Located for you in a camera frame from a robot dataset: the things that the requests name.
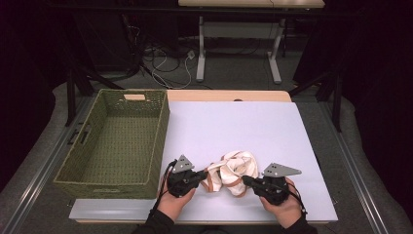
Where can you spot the aluminium floor rail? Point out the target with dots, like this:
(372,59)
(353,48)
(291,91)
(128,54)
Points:
(357,177)
(45,170)

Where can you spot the white table mat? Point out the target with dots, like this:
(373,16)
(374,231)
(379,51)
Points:
(227,130)

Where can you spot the desk with white legs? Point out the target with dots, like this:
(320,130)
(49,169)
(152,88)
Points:
(201,48)

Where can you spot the green woven basket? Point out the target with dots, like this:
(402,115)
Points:
(130,136)

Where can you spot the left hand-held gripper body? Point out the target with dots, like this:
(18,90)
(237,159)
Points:
(181,180)

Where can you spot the person's left hand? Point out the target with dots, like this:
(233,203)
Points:
(173,206)

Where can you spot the dark curtain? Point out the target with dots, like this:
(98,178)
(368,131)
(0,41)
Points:
(19,97)
(389,97)

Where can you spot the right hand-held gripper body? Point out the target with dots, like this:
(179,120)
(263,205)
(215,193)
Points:
(272,190)

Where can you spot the white power adapter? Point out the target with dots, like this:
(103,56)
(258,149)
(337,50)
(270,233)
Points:
(191,54)

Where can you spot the black metal stand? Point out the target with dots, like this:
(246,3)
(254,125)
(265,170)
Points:
(70,97)
(337,104)

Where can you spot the person's right hand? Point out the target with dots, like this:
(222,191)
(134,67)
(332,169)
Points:
(285,213)

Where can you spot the cream baby bodysuit brown trim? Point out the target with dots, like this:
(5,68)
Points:
(237,169)

